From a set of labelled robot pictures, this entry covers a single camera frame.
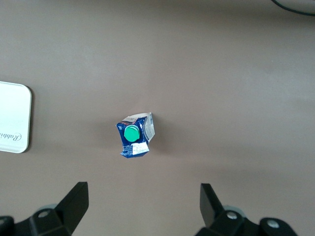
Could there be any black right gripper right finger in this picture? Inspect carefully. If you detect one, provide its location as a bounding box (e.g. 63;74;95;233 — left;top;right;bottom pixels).
196;183;300;236

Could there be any cream tray with bear print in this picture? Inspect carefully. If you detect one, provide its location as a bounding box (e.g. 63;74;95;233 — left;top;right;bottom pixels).
0;81;32;154

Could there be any blue milk carton green cap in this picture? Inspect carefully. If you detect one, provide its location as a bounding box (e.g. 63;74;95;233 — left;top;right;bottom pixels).
115;112;157;159

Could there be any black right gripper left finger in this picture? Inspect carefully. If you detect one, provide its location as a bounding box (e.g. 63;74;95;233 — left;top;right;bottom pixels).
0;181;89;236

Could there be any black cable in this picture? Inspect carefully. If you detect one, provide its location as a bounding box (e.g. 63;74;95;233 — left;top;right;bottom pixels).
270;0;315;17

